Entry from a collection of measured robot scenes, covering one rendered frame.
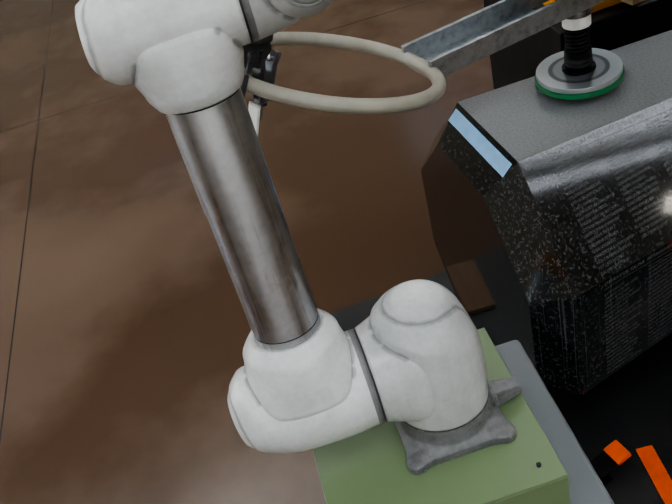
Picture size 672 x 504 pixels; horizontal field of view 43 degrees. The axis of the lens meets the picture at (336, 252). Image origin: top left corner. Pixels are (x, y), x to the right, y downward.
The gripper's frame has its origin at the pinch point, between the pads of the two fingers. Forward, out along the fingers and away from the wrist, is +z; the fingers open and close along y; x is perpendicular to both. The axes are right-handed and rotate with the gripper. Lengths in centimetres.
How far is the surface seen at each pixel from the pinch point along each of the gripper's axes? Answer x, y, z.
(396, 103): -22.9, 17.4, -8.8
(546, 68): -12, 90, -5
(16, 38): 430, 163, 111
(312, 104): -14.1, 3.6, -7.7
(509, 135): -17, 70, 9
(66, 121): 282, 117, 114
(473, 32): -5, 63, -14
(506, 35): -16, 61, -17
